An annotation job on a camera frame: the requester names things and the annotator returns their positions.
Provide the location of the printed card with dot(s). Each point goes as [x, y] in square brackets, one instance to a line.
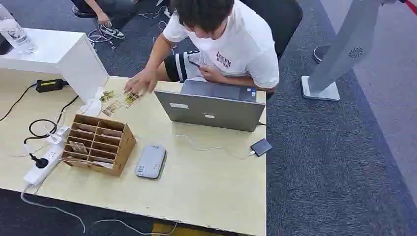
[131, 98]
[107, 95]
[78, 147]
[111, 108]

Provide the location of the silver laptop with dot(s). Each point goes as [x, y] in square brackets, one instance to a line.
[211, 110]

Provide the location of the person's left hand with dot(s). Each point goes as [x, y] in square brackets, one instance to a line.
[211, 74]

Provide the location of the person's hand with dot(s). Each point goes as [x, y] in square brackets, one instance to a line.
[211, 74]
[142, 81]

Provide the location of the small black device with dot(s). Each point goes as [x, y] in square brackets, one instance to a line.
[261, 147]

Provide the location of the grey flat device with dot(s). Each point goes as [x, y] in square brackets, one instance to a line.
[151, 162]

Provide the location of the person's right hand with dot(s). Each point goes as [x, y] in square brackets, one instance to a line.
[142, 81]

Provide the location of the person in white shirt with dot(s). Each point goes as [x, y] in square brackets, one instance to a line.
[241, 42]

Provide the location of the wooden card box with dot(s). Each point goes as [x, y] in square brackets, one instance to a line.
[122, 146]

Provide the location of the white crumpled paper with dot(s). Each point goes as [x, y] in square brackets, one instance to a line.
[92, 106]

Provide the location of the black office chair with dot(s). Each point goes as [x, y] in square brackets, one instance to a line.
[280, 19]

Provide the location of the round grey base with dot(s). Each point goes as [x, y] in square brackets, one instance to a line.
[320, 53]

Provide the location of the black and white sneaker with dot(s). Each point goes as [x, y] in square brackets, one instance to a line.
[112, 31]

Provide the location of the crouching person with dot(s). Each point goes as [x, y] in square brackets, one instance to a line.
[112, 8]

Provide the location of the white charger plug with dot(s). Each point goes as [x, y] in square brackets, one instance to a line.
[58, 134]

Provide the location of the white floor stand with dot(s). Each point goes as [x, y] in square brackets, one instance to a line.
[348, 42]

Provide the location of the black power adapter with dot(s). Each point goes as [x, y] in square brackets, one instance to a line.
[50, 85]

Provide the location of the white desk shelf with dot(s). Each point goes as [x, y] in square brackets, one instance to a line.
[52, 52]

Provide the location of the white power strip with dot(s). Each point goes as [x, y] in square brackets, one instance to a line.
[44, 169]

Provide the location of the black plug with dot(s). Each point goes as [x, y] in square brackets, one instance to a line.
[41, 163]

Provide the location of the clear water bottle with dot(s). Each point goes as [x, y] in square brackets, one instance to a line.
[14, 32]

